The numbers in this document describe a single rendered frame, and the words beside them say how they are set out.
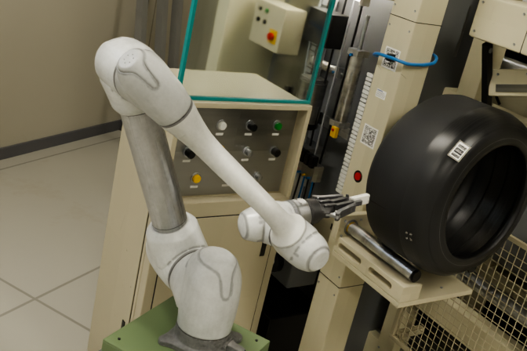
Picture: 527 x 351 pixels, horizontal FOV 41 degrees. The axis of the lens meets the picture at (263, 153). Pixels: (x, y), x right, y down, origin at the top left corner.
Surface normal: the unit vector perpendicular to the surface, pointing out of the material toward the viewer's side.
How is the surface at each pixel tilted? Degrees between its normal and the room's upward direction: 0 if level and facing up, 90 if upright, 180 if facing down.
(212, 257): 5
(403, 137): 57
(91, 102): 90
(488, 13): 90
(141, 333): 0
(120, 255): 90
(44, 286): 0
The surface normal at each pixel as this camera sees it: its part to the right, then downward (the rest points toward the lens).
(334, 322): 0.53, 0.39
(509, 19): -0.82, 0.01
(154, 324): 0.21, -0.92
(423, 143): -0.54, -0.50
